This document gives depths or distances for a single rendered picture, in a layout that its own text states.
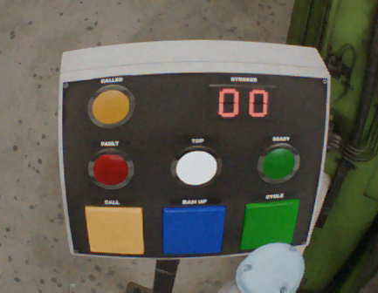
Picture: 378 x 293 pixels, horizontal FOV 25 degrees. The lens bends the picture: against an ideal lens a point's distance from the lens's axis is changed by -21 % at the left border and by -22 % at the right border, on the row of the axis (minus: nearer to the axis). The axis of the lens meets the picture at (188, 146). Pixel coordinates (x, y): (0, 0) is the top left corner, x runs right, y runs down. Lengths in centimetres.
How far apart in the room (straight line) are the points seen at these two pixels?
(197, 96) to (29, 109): 138
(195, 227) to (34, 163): 121
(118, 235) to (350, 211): 70
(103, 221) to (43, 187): 116
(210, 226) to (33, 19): 154
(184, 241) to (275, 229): 12
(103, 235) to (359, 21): 49
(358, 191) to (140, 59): 72
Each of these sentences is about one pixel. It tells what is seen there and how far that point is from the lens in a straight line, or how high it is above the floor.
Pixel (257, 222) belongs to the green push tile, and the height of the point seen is 102.
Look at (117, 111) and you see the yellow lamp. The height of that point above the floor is 116.
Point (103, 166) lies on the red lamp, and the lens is 119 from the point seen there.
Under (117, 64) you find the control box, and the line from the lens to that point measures 115.
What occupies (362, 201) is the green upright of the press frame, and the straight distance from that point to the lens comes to 179.
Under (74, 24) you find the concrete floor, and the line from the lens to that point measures 265.
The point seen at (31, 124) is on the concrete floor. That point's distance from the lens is 248.
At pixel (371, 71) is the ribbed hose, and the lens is 137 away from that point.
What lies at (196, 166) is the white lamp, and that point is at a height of 109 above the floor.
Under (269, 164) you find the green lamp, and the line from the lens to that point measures 122.
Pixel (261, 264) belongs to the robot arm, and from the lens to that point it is 95.
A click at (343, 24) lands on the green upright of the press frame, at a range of 133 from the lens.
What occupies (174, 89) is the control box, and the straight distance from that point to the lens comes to 115.
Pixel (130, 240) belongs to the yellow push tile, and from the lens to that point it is 126.
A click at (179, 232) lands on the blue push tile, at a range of 126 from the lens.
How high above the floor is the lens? 217
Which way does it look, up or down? 62 degrees down
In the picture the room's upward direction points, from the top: 10 degrees clockwise
